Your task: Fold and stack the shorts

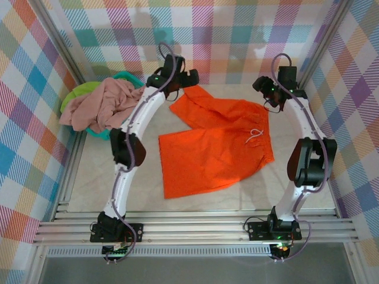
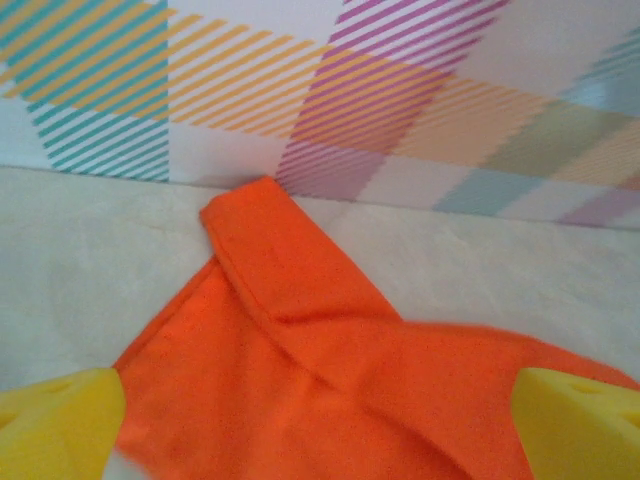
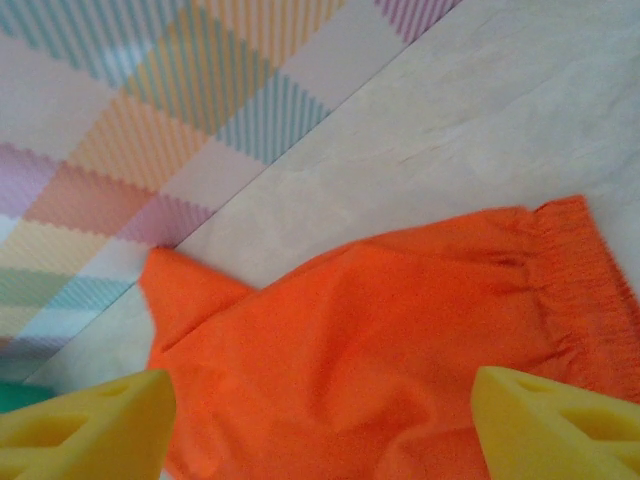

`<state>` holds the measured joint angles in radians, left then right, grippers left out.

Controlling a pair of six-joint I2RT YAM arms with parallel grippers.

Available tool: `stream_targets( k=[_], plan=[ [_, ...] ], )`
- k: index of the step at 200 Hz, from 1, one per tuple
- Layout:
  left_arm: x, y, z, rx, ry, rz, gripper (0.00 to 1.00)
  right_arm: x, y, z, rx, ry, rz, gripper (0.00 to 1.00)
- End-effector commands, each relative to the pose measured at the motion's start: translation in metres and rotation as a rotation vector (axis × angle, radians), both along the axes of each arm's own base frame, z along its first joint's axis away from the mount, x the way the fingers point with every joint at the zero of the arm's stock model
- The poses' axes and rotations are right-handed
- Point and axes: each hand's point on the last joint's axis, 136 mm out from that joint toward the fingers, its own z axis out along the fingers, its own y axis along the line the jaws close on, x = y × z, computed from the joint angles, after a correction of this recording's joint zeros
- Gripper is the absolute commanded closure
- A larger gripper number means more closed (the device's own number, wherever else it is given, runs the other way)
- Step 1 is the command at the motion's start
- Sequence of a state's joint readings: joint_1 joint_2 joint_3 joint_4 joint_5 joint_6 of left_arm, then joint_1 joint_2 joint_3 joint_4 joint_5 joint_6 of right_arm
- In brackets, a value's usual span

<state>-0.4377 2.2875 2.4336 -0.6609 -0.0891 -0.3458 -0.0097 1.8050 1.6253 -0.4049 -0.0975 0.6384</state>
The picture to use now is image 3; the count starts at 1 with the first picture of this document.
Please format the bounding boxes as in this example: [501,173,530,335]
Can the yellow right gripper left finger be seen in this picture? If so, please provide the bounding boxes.
[0,368,177,480]

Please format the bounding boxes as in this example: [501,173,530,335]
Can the orange shorts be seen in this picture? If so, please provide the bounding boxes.
[137,194,640,480]

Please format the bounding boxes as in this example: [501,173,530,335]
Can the teal plastic basket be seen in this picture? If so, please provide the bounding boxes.
[0,380,55,415]

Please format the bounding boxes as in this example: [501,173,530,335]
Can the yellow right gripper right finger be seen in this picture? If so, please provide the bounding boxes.
[471,364,640,480]

